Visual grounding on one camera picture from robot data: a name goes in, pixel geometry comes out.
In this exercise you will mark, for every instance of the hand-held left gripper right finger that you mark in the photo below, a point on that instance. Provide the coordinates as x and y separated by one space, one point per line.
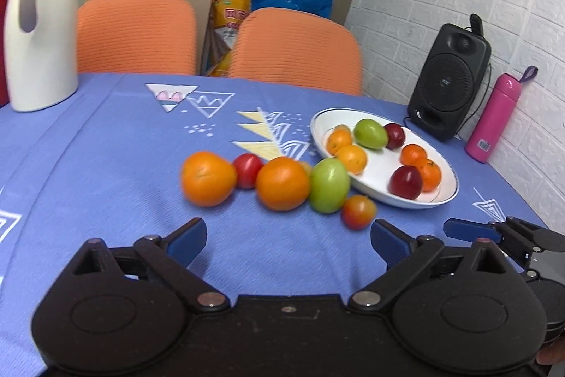
390 241

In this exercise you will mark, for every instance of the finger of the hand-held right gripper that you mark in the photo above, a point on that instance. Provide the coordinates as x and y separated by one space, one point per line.
468 228

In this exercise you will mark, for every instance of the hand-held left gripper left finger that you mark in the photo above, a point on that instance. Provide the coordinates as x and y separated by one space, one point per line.
190 238

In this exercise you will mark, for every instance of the red-green tomato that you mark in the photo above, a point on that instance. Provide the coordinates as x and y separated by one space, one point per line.
358 211

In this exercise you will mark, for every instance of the dark red plum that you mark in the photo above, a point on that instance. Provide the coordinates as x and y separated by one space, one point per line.
406 181
395 136

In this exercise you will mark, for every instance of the white plate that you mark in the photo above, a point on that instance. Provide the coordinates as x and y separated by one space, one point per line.
376 180

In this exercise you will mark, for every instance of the large orange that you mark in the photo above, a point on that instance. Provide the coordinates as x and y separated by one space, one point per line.
208 178
282 183

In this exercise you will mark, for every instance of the deep orange mandarin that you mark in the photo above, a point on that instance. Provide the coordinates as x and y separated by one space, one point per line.
412 154
429 176

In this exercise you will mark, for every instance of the green jujube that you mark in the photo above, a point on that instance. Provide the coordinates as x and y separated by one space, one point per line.
329 185
370 133

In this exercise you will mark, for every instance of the red tomato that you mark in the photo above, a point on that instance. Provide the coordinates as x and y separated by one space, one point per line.
247 170

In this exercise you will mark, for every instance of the yellowish orange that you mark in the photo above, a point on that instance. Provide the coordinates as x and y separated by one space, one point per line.
352 159
339 143

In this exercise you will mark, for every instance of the small tan longan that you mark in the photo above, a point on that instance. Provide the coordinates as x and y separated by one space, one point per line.
342 128
305 167

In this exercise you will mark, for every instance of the person's right hand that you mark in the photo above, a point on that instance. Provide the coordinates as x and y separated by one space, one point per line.
549 355

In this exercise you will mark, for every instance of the blue printed tablecloth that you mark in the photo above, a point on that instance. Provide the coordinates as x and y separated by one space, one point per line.
110 165

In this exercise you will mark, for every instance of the pink bottle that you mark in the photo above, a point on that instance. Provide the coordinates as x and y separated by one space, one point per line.
492 121

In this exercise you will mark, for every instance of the black speaker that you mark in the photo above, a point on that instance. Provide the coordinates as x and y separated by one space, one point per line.
446 85

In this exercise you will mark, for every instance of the small black device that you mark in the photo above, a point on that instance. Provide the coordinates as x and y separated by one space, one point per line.
476 26

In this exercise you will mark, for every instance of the orange chair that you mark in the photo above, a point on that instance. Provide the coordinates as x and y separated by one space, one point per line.
132 37
295 50

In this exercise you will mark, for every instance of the yellow plastic bag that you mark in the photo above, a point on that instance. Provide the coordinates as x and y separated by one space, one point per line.
225 15

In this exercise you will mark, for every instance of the white thermos jug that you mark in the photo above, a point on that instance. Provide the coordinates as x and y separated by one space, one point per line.
44 28

